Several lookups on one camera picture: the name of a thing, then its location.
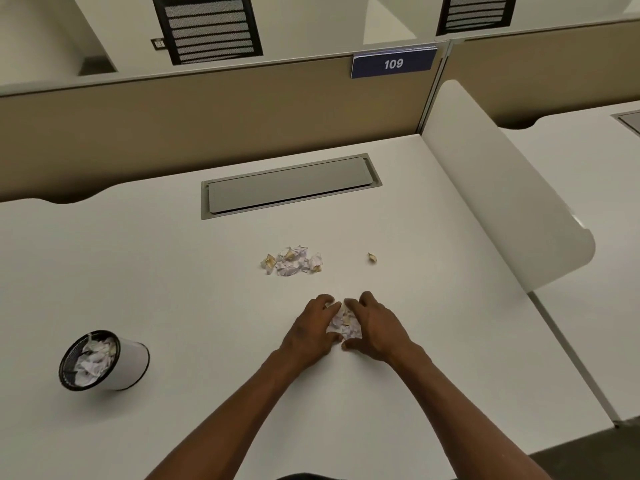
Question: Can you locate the person's right hand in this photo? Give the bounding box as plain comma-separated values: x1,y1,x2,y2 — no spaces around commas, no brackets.
341,291,417,366

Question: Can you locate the long beige desk partition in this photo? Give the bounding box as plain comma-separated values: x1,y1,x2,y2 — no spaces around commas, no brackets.
0,49,447,205

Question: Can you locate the pile of paper scraps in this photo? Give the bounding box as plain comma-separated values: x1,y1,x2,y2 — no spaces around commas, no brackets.
260,246,324,278

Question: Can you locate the person's left hand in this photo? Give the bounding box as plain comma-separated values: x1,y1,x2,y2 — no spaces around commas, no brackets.
276,294,346,369

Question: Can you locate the black mesh chair back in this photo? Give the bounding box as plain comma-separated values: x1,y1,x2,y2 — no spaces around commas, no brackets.
436,0,518,37
151,0,264,66

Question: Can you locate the grey desk cable lid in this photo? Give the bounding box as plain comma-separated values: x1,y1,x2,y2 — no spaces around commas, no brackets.
610,110,640,137
201,153,383,221

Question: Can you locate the person's left forearm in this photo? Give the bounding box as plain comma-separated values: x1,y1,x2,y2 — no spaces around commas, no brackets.
144,345,322,480

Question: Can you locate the white paper wad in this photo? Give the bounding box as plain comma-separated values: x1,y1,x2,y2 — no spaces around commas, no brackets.
326,302,363,341

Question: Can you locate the white side divider screen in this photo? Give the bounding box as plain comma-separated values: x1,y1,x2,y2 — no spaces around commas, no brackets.
421,79,596,294

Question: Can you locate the white mesh waste bin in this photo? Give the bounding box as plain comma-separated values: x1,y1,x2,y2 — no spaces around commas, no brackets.
58,330,151,393

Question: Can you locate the blue number sign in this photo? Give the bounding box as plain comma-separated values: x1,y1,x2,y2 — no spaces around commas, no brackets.
351,45,438,79

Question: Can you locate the person's right forearm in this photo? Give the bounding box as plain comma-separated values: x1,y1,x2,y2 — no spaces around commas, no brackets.
387,342,552,480

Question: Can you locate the heap of crumpled papers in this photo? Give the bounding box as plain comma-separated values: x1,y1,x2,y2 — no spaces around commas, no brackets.
73,335,119,388

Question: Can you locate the short beige desk partition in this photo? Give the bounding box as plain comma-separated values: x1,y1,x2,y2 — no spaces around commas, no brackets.
444,19,640,130

